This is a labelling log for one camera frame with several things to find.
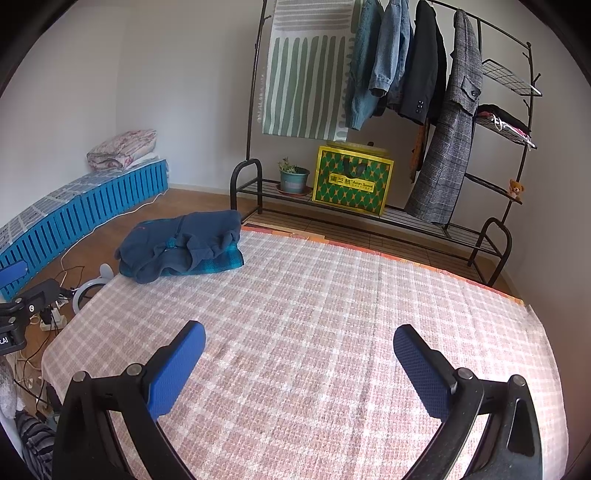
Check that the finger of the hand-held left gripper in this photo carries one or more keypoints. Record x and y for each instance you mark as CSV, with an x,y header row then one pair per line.
x,y
39,295
14,273

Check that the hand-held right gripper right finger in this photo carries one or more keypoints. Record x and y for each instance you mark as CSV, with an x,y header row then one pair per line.
x,y
420,364

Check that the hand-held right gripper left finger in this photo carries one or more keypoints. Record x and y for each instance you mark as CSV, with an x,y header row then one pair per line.
x,y
178,369

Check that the teal plaid fleece garment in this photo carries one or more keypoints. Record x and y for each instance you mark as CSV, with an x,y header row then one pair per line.
x,y
226,261

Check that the black metal clothes rack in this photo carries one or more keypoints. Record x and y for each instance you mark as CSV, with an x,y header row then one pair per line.
x,y
234,187

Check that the folded dark clothes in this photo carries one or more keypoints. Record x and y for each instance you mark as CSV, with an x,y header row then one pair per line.
x,y
501,115

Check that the white power strip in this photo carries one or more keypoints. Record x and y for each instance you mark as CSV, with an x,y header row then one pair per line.
x,y
53,318

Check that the white lace cloth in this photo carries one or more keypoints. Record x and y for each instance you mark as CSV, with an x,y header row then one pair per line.
x,y
7,392

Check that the grey patterned mat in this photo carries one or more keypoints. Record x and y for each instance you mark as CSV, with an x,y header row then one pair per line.
x,y
55,203

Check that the blue slatted platform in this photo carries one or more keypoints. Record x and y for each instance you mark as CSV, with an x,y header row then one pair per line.
x,y
92,207

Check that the person's striped pants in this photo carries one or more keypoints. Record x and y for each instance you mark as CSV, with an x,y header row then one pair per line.
x,y
34,443

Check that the pink plaid blanket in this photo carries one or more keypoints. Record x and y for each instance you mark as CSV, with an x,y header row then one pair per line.
x,y
300,323

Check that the navy fleece garment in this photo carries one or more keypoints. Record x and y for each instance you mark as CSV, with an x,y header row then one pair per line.
x,y
184,240

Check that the floral folded quilt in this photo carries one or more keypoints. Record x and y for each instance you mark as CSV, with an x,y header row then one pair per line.
x,y
120,147

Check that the yellow green patterned box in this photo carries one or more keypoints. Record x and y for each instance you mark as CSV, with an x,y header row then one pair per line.
x,y
351,184

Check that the small teddy bear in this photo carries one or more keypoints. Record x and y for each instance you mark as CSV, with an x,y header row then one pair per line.
x,y
515,189

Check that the orange patterned scarf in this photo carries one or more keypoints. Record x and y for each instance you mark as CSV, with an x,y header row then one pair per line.
x,y
418,152

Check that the grey plaid coat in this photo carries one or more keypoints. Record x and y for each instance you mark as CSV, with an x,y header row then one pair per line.
x,y
448,152

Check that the potted plant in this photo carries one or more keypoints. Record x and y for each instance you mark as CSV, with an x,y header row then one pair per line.
x,y
293,180

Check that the black jacket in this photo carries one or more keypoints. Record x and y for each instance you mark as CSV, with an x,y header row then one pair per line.
x,y
425,69

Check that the teal denim jacket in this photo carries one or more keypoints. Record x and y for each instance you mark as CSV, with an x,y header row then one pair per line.
x,y
362,69

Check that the green striped hanging cloth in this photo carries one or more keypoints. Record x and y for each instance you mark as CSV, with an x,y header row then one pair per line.
x,y
300,69

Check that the blue denim jacket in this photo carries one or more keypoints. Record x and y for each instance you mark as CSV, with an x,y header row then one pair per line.
x,y
397,46

